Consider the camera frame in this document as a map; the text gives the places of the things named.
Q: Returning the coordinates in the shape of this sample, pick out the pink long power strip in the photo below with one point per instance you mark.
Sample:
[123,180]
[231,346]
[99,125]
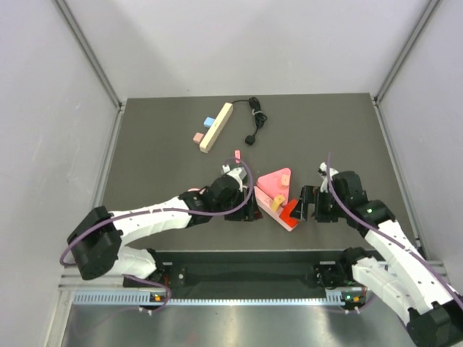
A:
[264,203]

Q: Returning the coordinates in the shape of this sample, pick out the pink triangular socket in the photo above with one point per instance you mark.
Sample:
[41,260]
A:
[271,184]

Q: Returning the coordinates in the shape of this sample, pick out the left aluminium frame post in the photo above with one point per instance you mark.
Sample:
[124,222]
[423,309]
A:
[67,15]

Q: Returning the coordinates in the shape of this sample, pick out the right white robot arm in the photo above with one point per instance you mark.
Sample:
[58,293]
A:
[429,308]

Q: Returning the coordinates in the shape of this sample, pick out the aluminium frame post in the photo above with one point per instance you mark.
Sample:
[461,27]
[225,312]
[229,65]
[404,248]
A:
[418,29]
[67,15]

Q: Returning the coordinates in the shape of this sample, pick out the small pink usb plug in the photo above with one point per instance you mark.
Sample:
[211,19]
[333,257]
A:
[237,155]

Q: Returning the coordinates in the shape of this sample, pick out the red cube plug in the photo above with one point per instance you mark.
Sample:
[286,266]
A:
[285,214]

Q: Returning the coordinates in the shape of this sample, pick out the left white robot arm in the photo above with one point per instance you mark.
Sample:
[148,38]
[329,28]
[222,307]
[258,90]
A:
[100,244]

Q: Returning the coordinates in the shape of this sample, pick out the beige power strip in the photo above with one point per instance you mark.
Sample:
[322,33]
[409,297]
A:
[214,131]

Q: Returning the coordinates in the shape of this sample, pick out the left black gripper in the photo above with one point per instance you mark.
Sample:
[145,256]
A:
[249,212]

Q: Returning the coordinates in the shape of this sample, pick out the grey slotted cable duct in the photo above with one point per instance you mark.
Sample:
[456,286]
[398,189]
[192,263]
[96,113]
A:
[145,298]

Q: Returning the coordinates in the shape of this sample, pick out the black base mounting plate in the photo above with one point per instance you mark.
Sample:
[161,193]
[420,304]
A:
[319,269]

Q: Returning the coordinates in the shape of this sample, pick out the peach plug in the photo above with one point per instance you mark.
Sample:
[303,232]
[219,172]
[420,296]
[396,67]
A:
[285,180]

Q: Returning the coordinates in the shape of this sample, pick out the blue plug adapter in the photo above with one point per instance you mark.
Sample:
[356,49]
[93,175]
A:
[208,123]

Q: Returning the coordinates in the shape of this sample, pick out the yellow orange plug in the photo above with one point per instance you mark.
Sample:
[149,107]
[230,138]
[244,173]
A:
[277,202]

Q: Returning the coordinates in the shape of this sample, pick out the small pink plug adapter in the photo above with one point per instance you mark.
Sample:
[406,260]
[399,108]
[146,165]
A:
[198,138]

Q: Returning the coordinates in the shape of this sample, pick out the right aluminium frame post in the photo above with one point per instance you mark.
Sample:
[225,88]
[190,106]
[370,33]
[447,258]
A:
[418,29]

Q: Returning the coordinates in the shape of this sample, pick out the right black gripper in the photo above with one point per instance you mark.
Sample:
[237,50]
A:
[311,194]

